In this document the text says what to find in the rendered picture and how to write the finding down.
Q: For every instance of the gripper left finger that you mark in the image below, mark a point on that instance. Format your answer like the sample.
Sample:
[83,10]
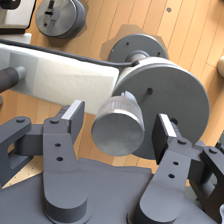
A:
[56,166]

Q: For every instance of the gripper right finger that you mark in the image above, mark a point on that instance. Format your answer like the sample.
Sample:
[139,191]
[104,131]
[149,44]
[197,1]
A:
[168,189]

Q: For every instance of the silver knurled clamp knob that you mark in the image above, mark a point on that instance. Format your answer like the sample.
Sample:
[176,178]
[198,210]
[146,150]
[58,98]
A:
[117,133]

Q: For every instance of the dark brown cylindrical knob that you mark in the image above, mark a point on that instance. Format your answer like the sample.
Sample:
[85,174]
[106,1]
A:
[8,77]

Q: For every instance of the grey round carrier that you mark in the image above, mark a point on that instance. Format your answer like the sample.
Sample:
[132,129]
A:
[57,22]

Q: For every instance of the grey metal lug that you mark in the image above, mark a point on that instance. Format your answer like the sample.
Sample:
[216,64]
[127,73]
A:
[50,12]

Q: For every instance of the white microscope head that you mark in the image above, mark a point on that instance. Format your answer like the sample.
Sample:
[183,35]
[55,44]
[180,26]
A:
[17,15]

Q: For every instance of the black knurled knob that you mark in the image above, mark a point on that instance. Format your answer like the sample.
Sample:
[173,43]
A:
[8,3]

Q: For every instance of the beige perforated plate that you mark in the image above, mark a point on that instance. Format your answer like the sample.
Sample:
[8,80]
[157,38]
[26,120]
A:
[28,171]

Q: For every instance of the beige round object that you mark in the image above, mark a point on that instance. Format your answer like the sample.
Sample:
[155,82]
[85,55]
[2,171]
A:
[221,66]

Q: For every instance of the grey column base flange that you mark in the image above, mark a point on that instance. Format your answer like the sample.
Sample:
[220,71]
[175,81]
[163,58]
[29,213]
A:
[140,43]

